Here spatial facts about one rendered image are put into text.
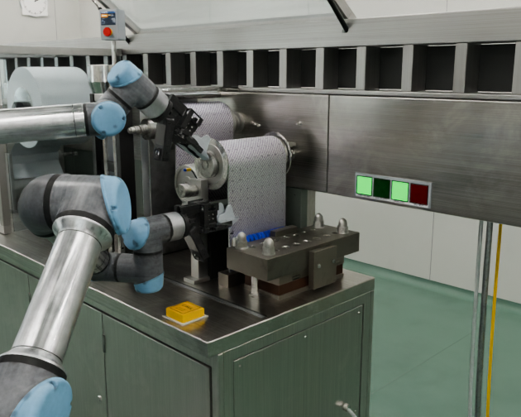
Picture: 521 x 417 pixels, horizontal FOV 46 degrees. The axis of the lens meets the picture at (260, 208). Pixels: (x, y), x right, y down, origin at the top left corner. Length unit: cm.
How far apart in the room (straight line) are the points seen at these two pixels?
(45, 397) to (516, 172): 114
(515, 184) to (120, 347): 115
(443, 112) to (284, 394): 85
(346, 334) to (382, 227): 288
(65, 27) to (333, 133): 611
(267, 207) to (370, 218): 293
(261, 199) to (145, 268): 45
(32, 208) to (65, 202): 7
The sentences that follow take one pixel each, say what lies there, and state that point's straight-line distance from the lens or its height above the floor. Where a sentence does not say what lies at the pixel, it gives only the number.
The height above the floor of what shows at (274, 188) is 116.
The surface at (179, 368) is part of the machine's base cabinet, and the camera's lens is 164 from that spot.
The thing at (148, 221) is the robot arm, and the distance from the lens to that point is 157.
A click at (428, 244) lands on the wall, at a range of 452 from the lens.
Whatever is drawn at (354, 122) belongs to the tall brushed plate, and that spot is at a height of 136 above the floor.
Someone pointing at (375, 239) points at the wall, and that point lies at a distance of 476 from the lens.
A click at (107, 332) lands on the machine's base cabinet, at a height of 76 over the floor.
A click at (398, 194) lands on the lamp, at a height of 118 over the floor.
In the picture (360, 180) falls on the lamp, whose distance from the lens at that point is 182.
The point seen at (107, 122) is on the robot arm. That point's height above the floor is 140.
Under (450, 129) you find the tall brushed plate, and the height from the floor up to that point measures 136.
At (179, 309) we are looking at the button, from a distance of 159.
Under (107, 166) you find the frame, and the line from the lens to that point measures 201.
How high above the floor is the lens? 151
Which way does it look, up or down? 13 degrees down
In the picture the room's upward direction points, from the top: straight up
